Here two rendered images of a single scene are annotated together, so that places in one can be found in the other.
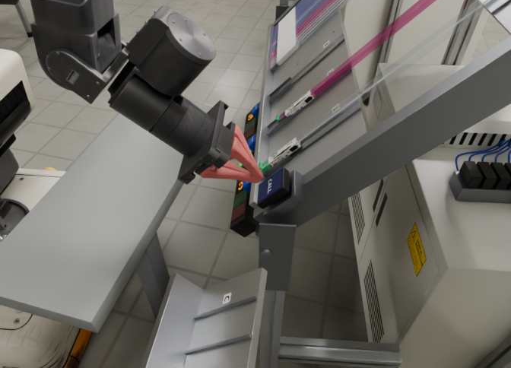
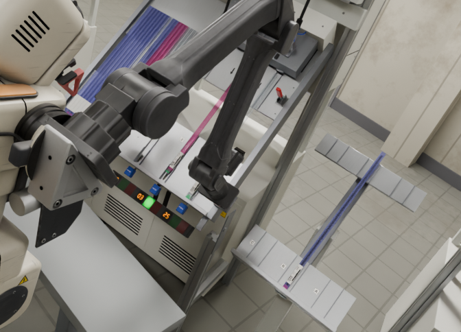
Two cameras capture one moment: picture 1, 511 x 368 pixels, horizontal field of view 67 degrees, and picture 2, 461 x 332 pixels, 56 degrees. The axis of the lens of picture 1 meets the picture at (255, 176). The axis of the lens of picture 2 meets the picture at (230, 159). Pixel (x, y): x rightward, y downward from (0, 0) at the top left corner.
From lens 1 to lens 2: 1.10 m
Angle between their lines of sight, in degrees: 59
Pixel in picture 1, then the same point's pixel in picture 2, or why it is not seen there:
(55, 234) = (110, 306)
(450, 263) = (245, 200)
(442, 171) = not seen: hidden behind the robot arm
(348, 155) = (243, 173)
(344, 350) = (209, 276)
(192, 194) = not seen: outside the picture
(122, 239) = (143, 280)
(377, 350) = (218, 266)
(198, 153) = (230, 194)
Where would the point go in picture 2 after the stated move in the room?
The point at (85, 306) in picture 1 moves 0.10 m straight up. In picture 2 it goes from (175, 313) to (186, 289)
